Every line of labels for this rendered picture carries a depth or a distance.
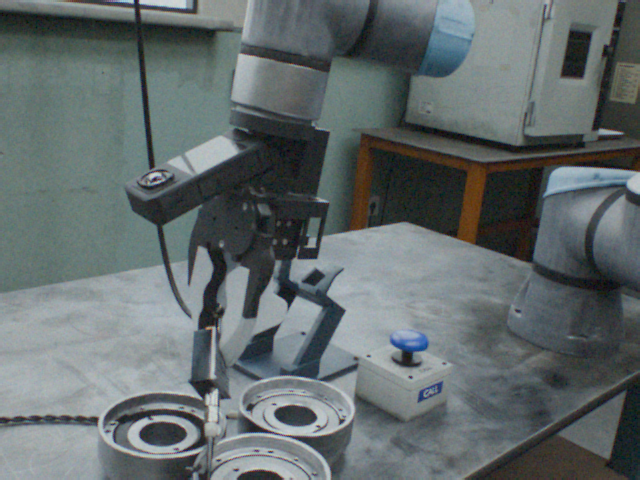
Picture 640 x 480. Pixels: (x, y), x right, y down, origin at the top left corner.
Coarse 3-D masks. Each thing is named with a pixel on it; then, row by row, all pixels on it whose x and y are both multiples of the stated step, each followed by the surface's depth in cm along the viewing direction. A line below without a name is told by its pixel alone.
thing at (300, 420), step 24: (264, 384) 70; (288, 384) 71; (312, 384) 71; (240, 408) 65; (288, 408) 69; (312, 408) 68; (336, 408) 69; (240, 432) 65; (264, 432) 62; (288, 432) 62; (312, 432) 65; (336, 432) 63; (336, 456) 65
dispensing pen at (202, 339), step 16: (208, 336) 62; (192, 352) 61; (208, 352) 61; (192, 368) 60; (208, 368) 60; (192, 384) 60; (208, 384) 60; (208, 400) 60; (208, 416) 59; (208, 432) 59; (208, 448) 58; (208, 464) 57
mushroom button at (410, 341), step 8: (392, 336) 76; (400, 336) 75; (408, 336) 75; (416, 336) 75; (424, 336) 76; (392, 344) 75; (400, 344) 74; (408, 344) 74; (416, 344) 74; (424, 344) 75; (408, 352) 76; (416, 352) 74
